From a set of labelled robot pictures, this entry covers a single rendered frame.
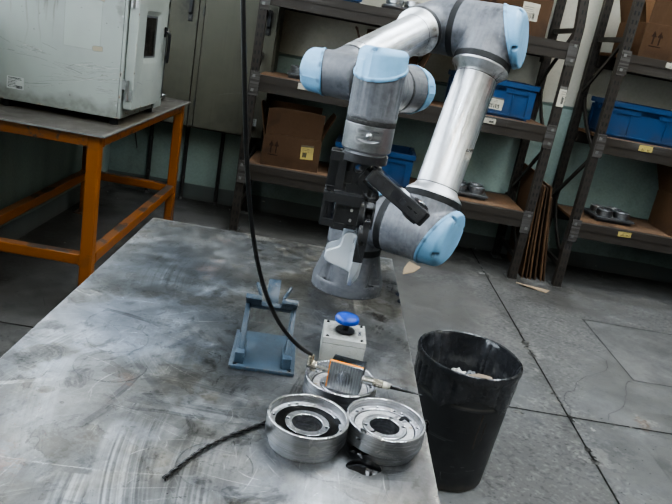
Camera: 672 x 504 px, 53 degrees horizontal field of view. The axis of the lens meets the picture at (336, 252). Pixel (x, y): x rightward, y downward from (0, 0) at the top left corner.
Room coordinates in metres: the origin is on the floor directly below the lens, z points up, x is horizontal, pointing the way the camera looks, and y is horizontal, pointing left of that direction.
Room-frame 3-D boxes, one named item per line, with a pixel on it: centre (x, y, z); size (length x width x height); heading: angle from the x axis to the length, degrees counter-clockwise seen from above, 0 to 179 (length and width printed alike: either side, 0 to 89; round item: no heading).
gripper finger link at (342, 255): (1.01, -0.01, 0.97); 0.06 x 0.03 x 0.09; 91
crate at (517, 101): (4.51, -0.78, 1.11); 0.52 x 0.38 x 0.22; 92
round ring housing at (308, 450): (0.76, 0.00, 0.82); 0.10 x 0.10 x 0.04
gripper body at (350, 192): (1.02, -0.01, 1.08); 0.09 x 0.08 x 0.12; 91
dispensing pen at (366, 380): (0.86, -0.07, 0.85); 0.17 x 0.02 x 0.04; 80
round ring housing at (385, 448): (0.78, -0.10, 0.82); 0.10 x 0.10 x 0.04
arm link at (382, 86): (1.03, -0.02, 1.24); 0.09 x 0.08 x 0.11; 154
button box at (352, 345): (1.03, -0.04, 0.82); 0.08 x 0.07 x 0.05; 2
